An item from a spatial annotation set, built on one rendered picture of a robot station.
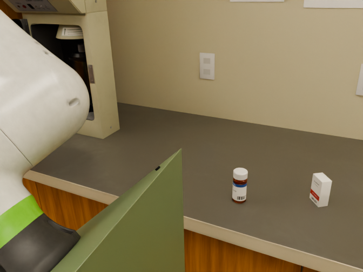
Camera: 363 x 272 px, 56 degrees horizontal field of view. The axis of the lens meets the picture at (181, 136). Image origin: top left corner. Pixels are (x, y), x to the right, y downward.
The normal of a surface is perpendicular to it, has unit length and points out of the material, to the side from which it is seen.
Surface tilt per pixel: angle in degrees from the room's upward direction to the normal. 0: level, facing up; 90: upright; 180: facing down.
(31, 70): 38
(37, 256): 25
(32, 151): 109
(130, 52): 90
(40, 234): 34
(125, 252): 90
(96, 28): 90
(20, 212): 63
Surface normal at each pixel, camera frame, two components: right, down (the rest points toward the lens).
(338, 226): -0.03, -0.91
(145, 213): 0.93, 0.13
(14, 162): 0.72, 0.43
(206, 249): -0.46, 0.37
